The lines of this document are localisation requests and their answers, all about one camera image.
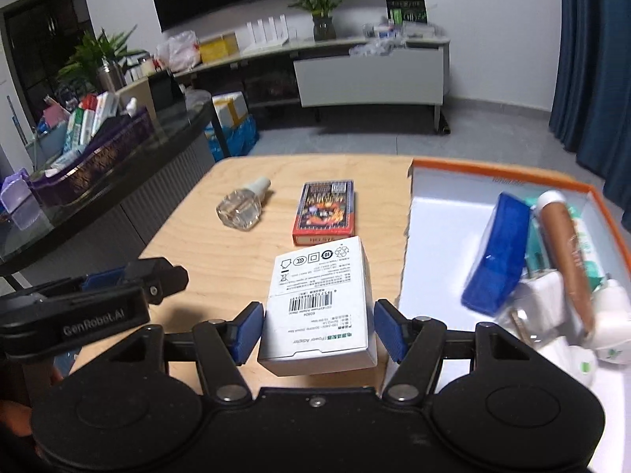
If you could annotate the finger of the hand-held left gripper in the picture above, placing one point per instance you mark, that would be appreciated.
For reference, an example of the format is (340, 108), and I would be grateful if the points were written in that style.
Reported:
(157, 278)

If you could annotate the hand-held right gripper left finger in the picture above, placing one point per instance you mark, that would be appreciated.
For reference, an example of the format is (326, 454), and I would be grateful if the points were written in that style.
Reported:
(249, 332)

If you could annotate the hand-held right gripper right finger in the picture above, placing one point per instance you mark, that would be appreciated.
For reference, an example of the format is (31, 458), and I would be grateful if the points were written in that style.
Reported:
(392, 330)

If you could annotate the white power adapter box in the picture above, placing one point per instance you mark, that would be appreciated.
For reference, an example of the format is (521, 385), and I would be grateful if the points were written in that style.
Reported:
(320, 300)

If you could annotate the orange rimmed white cardboard box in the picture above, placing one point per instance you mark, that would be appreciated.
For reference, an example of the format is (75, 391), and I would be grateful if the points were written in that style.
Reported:
(443, 236)

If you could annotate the blue plastic case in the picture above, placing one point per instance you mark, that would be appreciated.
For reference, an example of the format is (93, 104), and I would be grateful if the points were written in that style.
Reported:
(500, 256)

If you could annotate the dark glass top counter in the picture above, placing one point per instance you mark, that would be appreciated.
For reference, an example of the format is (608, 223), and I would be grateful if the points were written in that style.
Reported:
(162, 177)

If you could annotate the small purple plastic box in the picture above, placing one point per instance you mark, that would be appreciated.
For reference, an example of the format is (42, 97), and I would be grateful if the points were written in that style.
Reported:
(18, 202)

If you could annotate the purple patterned basket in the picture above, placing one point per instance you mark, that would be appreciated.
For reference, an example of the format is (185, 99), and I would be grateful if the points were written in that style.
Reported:
(108, 157)

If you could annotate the red playing card box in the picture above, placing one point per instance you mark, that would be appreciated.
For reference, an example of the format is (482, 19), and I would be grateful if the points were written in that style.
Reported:
(323, 212)

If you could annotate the white charger plug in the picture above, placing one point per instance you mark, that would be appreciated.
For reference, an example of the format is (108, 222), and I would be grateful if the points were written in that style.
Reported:
(540, 290)

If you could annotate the blue plastic bag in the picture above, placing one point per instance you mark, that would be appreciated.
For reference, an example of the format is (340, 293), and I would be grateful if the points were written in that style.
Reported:
(236, 138)

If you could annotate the row of white green cartons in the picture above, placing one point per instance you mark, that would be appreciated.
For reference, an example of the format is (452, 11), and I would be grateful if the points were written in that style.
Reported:
(84, 125)

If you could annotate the beige cardboard box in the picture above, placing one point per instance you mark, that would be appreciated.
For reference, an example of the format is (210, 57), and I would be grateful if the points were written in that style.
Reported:
(135, 96)

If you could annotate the white taped shipping box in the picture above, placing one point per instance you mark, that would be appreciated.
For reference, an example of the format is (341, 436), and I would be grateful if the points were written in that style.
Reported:
(230, 108)

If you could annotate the black open box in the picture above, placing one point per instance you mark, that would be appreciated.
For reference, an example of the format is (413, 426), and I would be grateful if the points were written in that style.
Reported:
(166, 91)

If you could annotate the brown tube with white cap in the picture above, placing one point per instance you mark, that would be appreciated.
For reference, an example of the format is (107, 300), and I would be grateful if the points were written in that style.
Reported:
(567, 261)

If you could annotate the white round lidded jar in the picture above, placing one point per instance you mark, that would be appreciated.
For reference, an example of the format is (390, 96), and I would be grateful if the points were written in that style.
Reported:
(584, 367)

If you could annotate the metal tumbler cup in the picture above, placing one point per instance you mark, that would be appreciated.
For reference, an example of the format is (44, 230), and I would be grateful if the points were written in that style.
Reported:
(111, 78)

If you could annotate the black rolled mat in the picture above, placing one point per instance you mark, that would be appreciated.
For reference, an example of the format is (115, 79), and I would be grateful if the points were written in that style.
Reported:
(445, 124)

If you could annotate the white plastic bottle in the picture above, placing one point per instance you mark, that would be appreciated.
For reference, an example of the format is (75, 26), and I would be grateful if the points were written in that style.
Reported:
(614, 320)

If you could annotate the white television cabinet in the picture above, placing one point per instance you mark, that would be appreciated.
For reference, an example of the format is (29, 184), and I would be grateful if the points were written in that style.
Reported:
(276, 83)

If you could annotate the white plastic bag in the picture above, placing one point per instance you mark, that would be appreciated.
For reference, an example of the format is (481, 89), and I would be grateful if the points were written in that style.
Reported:
(177, 50)

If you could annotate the leafy green potted plant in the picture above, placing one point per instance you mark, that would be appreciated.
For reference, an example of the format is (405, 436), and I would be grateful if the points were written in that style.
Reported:
(98, 49)

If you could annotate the yellow cardboard box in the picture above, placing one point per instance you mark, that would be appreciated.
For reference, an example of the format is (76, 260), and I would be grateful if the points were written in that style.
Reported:
(219, 48)

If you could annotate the dark wooden cabinet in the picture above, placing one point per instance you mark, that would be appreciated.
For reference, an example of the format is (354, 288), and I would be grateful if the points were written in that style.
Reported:
(44, 54)

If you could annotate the white panel board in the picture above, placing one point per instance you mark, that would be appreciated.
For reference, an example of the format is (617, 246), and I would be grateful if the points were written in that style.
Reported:
(369, 79)

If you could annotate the white antenna router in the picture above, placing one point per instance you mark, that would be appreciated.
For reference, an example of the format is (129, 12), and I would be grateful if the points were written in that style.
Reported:
(266, 34)

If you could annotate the clear crumpled plastic bag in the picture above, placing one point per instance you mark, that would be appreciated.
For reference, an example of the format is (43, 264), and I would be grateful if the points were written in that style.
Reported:
(369, 49)

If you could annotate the glass plant vase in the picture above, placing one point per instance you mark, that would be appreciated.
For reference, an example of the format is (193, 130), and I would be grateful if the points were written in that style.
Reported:
(324, 28)

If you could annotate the clear acrylic box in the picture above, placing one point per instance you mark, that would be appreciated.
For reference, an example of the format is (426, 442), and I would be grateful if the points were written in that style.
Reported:
(419, 29)

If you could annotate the green and black box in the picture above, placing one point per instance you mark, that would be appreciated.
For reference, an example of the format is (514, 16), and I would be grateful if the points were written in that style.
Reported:
(405, 10)

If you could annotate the dark blue curtain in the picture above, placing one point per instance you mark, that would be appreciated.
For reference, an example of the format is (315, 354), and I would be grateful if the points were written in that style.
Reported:
(596, 59)

